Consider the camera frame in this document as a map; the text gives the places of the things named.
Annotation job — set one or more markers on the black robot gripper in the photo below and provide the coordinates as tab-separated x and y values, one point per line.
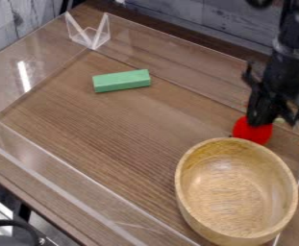
274	89

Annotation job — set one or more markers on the red plush strawberry toy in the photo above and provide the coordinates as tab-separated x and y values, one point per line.
256	134

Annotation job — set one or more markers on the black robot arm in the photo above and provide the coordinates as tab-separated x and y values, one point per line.
287	37

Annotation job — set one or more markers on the light wooden bowl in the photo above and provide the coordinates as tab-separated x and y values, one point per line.
235	191

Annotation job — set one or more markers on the green rectangular block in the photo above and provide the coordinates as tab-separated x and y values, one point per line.
121	80

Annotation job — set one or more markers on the clear acrylic table enclosure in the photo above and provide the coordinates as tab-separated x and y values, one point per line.
89	157

